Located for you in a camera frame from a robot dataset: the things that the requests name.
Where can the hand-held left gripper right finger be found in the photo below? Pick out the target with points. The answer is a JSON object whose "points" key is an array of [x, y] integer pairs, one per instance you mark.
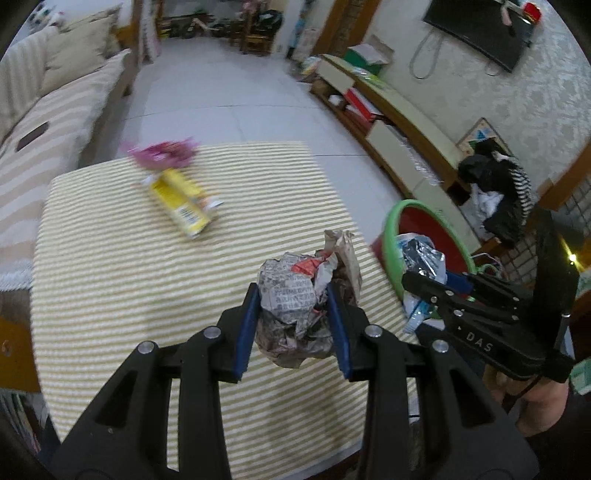
{"points": [[337, 332]]}

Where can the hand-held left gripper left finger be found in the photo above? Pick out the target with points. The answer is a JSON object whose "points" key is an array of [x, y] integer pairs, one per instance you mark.
{"points": [[244, 337]]}

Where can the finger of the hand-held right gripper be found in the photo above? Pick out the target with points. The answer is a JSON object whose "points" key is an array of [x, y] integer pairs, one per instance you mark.
{"points": [[422, 284], [489, 285]]}

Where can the silver foil wrapper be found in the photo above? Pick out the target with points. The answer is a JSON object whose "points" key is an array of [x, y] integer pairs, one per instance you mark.
{"points": [[422, 258]]}

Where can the green rimmed red basin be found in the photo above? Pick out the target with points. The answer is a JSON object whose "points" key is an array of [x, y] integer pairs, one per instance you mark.
{"points": [[392, 226]]}

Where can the newspaper ball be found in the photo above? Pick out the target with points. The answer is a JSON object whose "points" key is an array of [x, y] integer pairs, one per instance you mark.
{"points": [[288, 288]]}

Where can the person's right hand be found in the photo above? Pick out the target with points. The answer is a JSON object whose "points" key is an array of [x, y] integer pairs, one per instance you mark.
{"points": [[545, 406]]}

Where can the crumpled brown paper bag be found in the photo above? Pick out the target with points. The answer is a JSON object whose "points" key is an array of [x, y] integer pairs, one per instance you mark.
{"points": [[346, 258]]}

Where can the pile of dark clothes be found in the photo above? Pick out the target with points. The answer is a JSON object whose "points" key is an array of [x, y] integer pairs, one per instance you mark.
{"points": [[503, 194]]}

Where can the green checkered tablecloth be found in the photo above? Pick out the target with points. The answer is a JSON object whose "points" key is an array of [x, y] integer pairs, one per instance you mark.
{"points": [[138, 277]]}

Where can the yellow snack packet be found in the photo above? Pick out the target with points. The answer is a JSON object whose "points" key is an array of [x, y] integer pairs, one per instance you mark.
{"points": [[184, 203]]}

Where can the framed puzzle board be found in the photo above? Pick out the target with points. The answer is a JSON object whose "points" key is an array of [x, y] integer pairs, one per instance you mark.
{"points": [[482, 134]]}

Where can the wooden television cabinet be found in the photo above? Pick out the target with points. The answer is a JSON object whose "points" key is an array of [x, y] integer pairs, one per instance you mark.
{"points": [[406, 124]]}

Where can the red box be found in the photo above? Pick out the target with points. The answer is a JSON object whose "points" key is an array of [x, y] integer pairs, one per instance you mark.
{"points": [[362, 101]]}

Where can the pink frilly wrapper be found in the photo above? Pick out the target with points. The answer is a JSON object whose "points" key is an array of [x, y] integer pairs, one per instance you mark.
{"points": [[161, 154]]}

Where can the yellow wooden furniture panel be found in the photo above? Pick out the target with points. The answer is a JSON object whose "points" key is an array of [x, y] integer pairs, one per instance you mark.
{"points": [[16, 346]]}

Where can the green and white box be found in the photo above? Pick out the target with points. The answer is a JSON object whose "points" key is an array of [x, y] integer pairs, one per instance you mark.
{"points": [[364, 57]]}

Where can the black television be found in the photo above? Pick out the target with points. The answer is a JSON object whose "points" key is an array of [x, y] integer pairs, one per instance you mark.
{"points": [[480, 27]]}

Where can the sofa with striped cover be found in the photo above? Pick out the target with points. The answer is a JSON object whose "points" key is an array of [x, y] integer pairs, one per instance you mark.
{"points": [[41, 138]]}

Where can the dark remote control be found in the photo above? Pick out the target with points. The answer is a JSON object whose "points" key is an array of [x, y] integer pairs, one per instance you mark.
{"points": [[32, 136]]}

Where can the wooden chair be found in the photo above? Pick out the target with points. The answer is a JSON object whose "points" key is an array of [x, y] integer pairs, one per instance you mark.
{"points": [[254, 32]]}

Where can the beige sofa pillow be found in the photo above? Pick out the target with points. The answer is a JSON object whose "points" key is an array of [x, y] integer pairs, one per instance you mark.
{"points": [[83, 46]]}

